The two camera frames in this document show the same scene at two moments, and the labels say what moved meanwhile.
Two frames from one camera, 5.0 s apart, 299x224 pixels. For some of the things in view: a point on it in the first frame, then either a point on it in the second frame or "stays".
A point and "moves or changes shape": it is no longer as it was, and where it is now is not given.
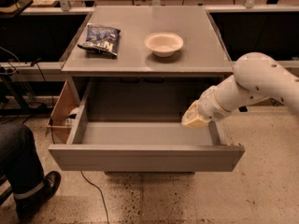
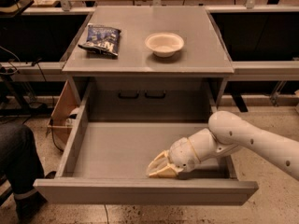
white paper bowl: x=163 y=44 stays
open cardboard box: x=64 y=117 stays
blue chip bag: x=102 y=39 stays
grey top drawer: x=141 y=146 moves or changes shape
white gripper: x=210 y=107 to x=183 y=156
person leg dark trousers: x=20 y=164 stays
